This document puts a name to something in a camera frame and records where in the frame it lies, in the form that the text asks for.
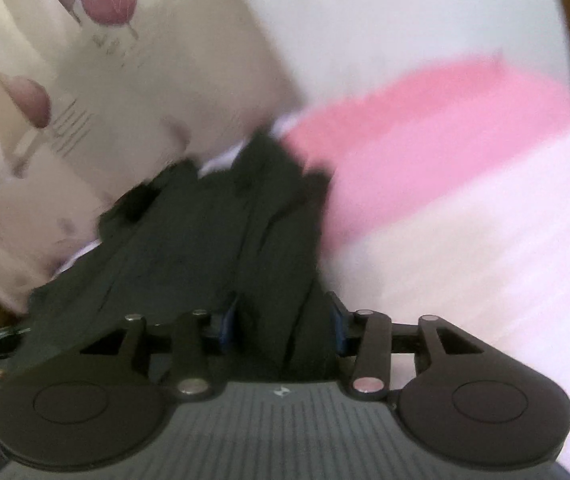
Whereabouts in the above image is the pink purple checked bedsheet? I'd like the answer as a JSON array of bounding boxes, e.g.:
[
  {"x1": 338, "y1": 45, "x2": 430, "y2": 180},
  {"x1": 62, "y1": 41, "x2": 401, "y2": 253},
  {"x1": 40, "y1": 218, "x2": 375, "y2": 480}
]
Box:
[{"x1": 276, "y1": 58, "x2": 570, "y2": 470}]

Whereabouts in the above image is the black puffer jacket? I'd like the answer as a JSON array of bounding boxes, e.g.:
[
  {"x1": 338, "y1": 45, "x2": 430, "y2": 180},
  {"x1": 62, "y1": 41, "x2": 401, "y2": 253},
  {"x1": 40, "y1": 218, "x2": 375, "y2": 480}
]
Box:
[{"x1": 8, "y1": 132, "x2": 336, "y2": 382}]

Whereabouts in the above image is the beige leaf print curtain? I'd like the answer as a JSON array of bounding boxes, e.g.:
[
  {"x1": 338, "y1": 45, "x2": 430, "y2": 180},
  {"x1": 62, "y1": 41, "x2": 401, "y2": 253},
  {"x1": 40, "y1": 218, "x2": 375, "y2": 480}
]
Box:
[{"x1": 0, "y1": 0, "x2": 299, "y2": 312}]

